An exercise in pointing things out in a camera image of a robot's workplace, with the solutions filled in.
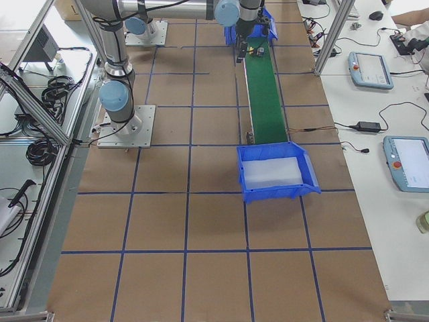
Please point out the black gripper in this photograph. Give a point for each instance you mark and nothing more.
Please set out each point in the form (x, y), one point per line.
(243, 31)

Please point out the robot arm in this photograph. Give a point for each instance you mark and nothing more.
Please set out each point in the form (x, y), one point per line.
(111, 15)
(140, 28)

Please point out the green conveyor belt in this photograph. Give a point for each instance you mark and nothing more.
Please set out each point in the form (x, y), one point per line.
(266, 113)

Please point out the far teach pendant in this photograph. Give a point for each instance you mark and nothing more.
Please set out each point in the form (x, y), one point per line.
(369, 70)

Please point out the teach pendant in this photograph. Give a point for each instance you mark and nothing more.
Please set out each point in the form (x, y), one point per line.
(369, 70)
(407, 160)

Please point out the white foam pad right bin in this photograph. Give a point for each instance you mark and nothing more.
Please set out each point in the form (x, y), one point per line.
(272, 172)

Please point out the blue bin right side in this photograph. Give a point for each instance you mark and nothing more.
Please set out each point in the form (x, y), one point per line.
(277, 150)

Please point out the black computer mouse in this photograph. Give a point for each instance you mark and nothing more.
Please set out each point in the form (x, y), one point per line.
(376, 16)

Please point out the black power adapter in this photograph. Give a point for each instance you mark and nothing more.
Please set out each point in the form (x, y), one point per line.
(366, 126)

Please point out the near teach pendant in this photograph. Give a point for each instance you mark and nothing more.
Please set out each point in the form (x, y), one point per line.
(407, 160)

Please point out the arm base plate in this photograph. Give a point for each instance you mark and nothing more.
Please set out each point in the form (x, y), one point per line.
(136, 134)
(159, 40)

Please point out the aluminium frame post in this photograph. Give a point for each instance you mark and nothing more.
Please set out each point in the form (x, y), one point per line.
(333, 34)

